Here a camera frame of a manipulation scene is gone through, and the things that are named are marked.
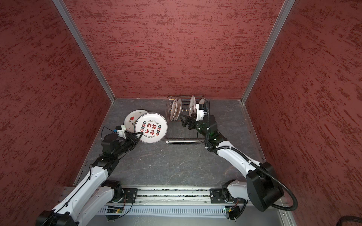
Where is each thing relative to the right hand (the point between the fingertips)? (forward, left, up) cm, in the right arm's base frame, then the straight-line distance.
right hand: (184, 117), depth 79 cm
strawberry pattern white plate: (+15, +41, -19) cm, 48 cm away
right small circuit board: (-42, -22, -25) cm, 54 cm away
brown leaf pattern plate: (+25, -14, -13) cm, 31 cm away
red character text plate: (-1, +19, -6) cm, 20 cm away
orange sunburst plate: (+22, +9, -18) cm, 30 cm away
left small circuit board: (-41, +38, -25) cm, 62 cm away
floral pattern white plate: (+24, -6, -16) cm, 29 cm away
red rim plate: (+15, +4, -10) cm, 19 cm away
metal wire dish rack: (+4, +7, -24) cm, 25 cm away
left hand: (-7, +24, -7) cm, 26 cm away
